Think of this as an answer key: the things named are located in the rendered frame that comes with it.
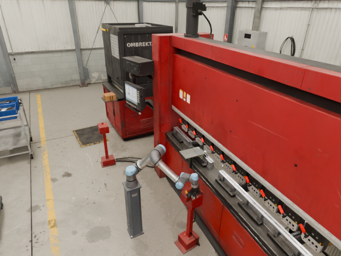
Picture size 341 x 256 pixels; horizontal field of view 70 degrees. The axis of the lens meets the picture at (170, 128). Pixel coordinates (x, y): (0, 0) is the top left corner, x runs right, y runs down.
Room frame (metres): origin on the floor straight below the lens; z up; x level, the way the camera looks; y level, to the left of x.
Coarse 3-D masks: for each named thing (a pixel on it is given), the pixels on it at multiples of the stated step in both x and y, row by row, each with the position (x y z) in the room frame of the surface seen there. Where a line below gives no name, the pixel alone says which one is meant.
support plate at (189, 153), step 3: (195, 147) 2.71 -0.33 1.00; (183, 150) 2.63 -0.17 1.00; (186, 150) 2.63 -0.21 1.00; (189, 150) 2.63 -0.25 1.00; (192, 150) 2.63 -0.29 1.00; (183, 153) 2.56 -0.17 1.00; (186, 153) 2.56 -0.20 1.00; (189, 153) 2.56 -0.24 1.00; (192, 153) 2.56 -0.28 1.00; (195, 153) 2.56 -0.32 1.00; (201, 153) 2.56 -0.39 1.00; (183, 156) 2.50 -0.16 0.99; (186, 156) 2.49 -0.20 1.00; (189, 156) 2.49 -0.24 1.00; (192, 156) 2.49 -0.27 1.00; (195, 156) 2.50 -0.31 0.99
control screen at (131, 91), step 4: (128, 84) 3.56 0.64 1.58; (128, 88) 3.57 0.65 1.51; (132, 88) 3.47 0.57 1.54; (136, 88) 3.39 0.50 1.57; (128, 92) 3.57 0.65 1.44; (132, 92) 3.47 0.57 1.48; (136, 92) 3.39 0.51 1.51; (132, 96) 3.48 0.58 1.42; (136, 96) 3.40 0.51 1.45; (132, 100) 3.48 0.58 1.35; (136, 100) 3.40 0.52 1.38
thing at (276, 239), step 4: (268, 232) 1.47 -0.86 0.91; (272, 232) 1.47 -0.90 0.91; (268, 236) 1.45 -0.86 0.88; (272, 236) 1.43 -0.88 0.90; (276, 236) 1.43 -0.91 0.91; (272, 240) 1.40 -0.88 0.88; (276, 240) 1.39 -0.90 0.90; (280, 240) 1.39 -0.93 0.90; (276, 244) 1.37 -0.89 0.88; (280, 244) 1.35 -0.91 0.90; (284, 244) 1.35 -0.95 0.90; (280, 248) 1.33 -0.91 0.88; (284, 248) 1.31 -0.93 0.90; (288, 248) 1.31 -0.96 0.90; (284, 252) 1.29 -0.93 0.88; (288, 252) 1.28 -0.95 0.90; (292, 252) 1.28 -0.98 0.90
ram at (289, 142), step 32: (192, 64) 2.89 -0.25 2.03; (192, 96) 2.85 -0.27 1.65; (224, 96) 2.28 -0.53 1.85; (256, 96) 1.90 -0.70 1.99; (288, 96) 1.69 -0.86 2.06; (224, 128) 2.22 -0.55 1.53; (256, 128) 1.84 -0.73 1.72; (288, 128) 1.57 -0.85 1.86; (320, 128) 1.36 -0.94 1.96; (256, 160) 1.77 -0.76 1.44; (288, 160) 1.50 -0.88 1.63; (320, 160) 1.31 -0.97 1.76; (288, 192) 1.44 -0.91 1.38; (320, 192) 1.25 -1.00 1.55; (320, 224) 1.18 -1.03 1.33
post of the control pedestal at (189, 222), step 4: (188, 208) 2.06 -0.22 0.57; (188, 212) 2.06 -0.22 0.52; (192, 212) 2.05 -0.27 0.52; (188, 216) 2.06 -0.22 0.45; (192, 216) 2.06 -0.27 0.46; (188, 220) 2.05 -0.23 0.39; (192, 220) 2.06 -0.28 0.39; (188, 224) 2.05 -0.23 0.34; (192, 224) 2.06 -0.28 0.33; (188, 228) 2.05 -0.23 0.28; (188, 232) 2.04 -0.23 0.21; (188, 236) 2.04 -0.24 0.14
